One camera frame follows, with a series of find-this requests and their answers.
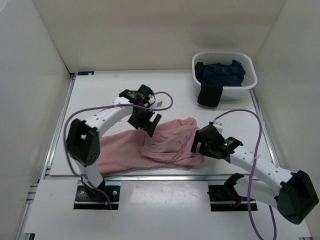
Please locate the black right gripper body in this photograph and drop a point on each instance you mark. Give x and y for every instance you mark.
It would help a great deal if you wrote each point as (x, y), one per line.
(206, 149)

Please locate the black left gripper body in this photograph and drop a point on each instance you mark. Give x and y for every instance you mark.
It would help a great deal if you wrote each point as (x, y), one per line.
(140, 119)

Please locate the pink trousers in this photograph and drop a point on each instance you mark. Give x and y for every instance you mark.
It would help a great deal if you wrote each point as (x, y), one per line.
(168, 147)

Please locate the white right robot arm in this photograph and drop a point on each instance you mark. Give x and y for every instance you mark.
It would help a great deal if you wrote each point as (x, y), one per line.
(291, 193)

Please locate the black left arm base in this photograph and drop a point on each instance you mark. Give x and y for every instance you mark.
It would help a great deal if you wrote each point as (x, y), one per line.
(87, 199)

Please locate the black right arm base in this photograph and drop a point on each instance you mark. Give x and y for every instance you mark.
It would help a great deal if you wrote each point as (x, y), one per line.
(222, 201)

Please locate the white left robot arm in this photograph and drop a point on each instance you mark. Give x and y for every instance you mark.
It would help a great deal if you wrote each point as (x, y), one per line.
(82, 140)

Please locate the black trousers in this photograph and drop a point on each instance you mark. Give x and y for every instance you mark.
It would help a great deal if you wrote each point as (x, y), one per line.
(210, 88)

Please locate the dark blue trousers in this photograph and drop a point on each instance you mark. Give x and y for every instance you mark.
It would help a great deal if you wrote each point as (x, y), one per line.
(230, 75)

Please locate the white plastic basket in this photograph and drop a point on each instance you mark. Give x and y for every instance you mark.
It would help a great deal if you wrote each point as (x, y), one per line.
(226, 57)

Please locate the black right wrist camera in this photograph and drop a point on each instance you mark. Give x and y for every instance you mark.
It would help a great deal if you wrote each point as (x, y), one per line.
(211, 132)

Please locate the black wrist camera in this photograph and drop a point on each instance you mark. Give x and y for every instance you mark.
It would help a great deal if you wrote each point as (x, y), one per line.
(211, 132)
(149, 99)

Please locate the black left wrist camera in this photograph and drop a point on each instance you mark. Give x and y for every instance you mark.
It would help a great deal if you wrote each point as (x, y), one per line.
(149, 99)

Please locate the aluminium right rail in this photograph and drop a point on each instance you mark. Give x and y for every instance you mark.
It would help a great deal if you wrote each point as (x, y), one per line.
(266, 134)

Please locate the aluminium rail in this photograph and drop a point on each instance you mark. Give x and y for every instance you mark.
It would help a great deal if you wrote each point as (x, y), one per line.
(119, 178)
(58, 126)
(266, 134)

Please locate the aluminium front rail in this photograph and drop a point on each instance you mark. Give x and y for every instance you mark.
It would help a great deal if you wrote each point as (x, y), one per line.
(119, 178)

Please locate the aluminium left rail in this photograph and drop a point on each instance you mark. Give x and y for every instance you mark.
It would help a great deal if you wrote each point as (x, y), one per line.
(58, 126)

